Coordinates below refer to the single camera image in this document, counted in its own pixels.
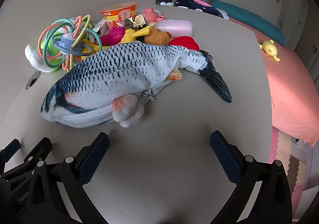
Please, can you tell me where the cream shell toy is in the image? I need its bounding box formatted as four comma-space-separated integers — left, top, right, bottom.
134, 15, 148, 28

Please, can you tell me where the navy printed clothing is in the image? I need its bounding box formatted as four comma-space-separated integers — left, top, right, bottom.
174, 0, 225, 18

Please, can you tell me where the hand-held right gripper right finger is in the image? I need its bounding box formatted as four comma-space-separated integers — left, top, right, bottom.
210, 130, 292, 224

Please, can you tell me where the pastel foam floor mat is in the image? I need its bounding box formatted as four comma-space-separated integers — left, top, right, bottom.
268, 125, 309, 214

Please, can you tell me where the colourful ring rattle toy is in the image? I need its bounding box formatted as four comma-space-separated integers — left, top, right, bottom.
37, 15, 103, 72

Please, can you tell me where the grey plush fish toy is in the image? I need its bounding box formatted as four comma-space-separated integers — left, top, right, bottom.
41, 41, 233, 129

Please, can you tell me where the yellow duck toy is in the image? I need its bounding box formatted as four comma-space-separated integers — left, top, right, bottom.
258, 40, 281, 61

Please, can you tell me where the pink crab toy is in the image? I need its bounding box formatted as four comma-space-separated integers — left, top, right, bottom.
100, 27, 126, 46

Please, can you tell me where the green white plush doll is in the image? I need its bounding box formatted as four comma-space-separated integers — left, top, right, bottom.
24, 18, 94, 73

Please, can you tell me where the pink bed sheet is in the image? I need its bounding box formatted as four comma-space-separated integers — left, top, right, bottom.
192, 0, 319, 148

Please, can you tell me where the orange plastic bowl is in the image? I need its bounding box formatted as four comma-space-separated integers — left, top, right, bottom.
100, 2, 138, 30

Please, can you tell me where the pink teapot toy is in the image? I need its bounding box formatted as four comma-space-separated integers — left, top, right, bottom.
138, 8, 166, 24

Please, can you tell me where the white closet door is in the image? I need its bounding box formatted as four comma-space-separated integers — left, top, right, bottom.
283, 0, 319, 72

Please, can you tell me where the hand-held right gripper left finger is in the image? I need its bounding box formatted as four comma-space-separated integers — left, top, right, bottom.
27, 132, 110, 224

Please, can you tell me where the red plush toy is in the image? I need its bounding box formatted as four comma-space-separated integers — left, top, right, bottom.
168, 36, 199, 51

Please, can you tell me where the pink plastic bottle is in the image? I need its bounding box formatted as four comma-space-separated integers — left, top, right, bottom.
154, 20, 193, 37

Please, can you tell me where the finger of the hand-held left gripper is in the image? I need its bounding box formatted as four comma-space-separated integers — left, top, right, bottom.
24, 137, 53, 166
0, 139, 22, 165

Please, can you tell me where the yellow plastic toy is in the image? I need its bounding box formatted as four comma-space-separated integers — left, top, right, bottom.
120, 26, 151, 44

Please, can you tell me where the small white box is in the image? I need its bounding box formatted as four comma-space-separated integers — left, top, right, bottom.
96, 20, 110, 36

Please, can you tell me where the teal pillow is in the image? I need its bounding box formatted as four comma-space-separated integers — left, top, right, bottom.
211, 0, 286, 46

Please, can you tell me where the desk cable grommet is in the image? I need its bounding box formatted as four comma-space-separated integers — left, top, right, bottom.
26, 71, 41, 89

